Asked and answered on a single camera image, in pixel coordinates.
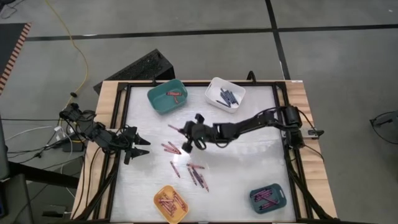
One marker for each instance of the black power adapter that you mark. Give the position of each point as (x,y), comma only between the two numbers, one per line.
(74,146)

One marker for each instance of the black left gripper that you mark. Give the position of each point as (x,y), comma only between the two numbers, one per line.
(126,140)

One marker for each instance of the yellow plastic bin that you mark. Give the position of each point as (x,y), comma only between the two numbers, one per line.
(174,218)

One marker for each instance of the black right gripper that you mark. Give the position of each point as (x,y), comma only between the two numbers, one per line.
(200,133)

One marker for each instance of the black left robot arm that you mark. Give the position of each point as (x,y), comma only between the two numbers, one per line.
(93,132)

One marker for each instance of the black mat orange striped edge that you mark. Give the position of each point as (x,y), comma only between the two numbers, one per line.
(9,43)

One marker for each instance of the black floor beam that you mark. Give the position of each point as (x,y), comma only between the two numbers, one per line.
(43,175)

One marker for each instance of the white plastic bin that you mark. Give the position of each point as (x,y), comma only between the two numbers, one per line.
(211,93)

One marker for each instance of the blue-grey plastic bin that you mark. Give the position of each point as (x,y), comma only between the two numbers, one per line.
(261,211)

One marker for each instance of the red crayon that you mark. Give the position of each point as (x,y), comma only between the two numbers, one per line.
(174,169)
(174,147)
(174,93)
(170,151)
(174,127)
(169,147)
(196,166)

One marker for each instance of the teal plastic bin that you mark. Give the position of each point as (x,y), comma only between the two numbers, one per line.
(158,102)

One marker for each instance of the black clamp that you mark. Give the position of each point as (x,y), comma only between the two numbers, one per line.
(251,76)

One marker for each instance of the pink crayon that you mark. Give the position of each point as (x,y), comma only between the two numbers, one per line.
(164,196)
(179,201)
(169,207)
(204,183)
(191,176)
(166,200)
(176,99)
(172,210)
(182,206)

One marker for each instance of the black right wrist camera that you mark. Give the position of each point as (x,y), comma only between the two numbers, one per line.
(186,147)

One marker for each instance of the blue crayon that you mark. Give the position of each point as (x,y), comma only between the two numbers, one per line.
(234,98)
(223,103)
(228,100)
(226,97)
(230,97)
(223,93)

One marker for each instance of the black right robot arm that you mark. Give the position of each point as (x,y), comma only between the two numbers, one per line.
(248,124)

